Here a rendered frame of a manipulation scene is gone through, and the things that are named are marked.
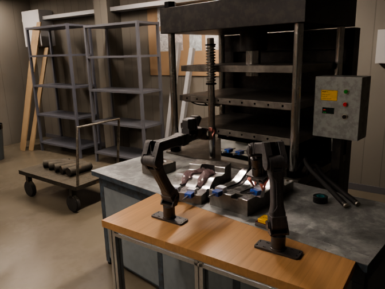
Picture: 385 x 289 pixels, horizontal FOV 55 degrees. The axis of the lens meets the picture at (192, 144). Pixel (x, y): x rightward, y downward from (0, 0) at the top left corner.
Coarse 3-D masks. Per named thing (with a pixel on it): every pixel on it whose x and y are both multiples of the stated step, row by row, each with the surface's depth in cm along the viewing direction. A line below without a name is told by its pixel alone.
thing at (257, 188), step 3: (255, 186) 195; (258, 186) 194; (252, 189) 192; (255, 189) 192; (258, 189) 193; (261, 189) 193; (249, 192) 188; (252, 192) 190; (255, 192) 191; (258, 192) 191; (261, 192) 193; (264, 192) 195; (255, 195) 191; (258, 195) 192; (261, 195) 194
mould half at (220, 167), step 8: (200, 160) 259; (192, 168) 251; (216, 168) 244; (224, 168) 241; (176, 176) 234; (192, 176) 231; (216, 176) 229; (224, 176) 241; (176, 184) 228; (192, 184) 225; (208, 184) 222; (216, 184) 229; (184, 192) 215; (200, 192) 214; (184, 200) 214; (192, 200) 212; (200, 200) 210
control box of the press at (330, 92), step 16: (320, 80) 242; (336, 80) 235; (352, 80) 228; (368, 80) 233; (320, 96) 244; (336, 96) 237; (352, 96) 230; (368, 96) 237; (320, 112) 246; (336, 112) 239; (352, 112) 232; (320, 128) 248; (336, 128) 241; (352, 128) 234; (336, 144) 248; (336, 160) 250; (336, 176) 252
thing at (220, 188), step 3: (216, 186) 206; (219, 186) 205; (222, 186) 205; (225, 186) 205; (216, 189) 204; (219, 189) 204; (222, 189) 203; (225, 189) 204; (213, 192) 202; (216, 192) 201; (219, 192) 201; (222, 192) 203; (210, 195) 199; (213, 195) 200; (216, 195) 201; (219, 195) 202
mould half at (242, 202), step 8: (248, 168) 230; (240, 176) 224; (224, 184) 217; (232, 184) 218; (248, 184) 216; (288, 184) 223; (232, 192) 203; (288, 192) 225; (216, 200) 207; (224, 200) 202; (232, 200) 198; (240, 200) 195; (248, 200) 192; (256, 200) 198; (264, 200) 204; (224, 208) 204; (232, 208) 200; (240, 208) 196; (248, 208) 193; (256, 208) 199
